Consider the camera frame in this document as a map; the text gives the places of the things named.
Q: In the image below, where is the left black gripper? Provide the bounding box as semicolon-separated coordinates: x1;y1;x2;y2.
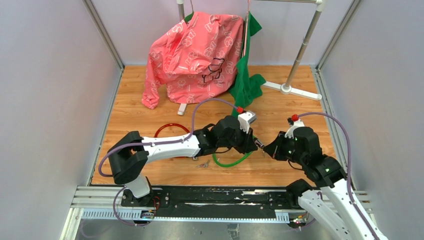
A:
218;124;259;156

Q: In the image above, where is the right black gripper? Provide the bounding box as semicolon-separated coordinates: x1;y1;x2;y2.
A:
264;130;307;165

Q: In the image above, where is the green cable lock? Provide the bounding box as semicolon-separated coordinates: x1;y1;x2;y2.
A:
212;135;265;168

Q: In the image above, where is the red cable lock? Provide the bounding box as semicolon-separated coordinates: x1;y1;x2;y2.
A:
154;123;199;162

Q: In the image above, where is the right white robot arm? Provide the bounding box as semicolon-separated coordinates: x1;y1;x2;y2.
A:
263;126;387;240

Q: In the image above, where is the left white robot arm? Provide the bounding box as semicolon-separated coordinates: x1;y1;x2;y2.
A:
106;111;258;207

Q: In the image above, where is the green cloth garment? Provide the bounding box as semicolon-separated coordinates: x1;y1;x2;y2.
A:
229;12;266;109

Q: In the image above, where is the white metal clothes rack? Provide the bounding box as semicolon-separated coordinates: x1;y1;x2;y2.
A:
176;0;327;116

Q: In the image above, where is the pink patterned jacket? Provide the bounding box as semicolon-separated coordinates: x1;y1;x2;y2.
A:
141;11;244;109

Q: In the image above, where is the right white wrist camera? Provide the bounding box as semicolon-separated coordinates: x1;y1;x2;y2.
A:
284;117;305;139

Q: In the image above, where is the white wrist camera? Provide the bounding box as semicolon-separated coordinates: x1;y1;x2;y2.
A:
284;117;305;139
237;111;257;133

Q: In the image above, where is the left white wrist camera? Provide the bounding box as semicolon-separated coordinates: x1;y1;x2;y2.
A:
237;111;257;133

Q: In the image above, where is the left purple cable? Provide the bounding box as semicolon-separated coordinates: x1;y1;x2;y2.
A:
97;97;246;228

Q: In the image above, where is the purple cable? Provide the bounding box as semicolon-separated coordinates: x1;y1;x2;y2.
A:
291;111;380;240
97;97;246;228

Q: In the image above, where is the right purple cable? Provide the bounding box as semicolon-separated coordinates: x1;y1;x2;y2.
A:
291;111;380;240

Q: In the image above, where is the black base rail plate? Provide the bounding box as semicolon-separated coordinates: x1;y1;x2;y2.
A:
118;185;305;221

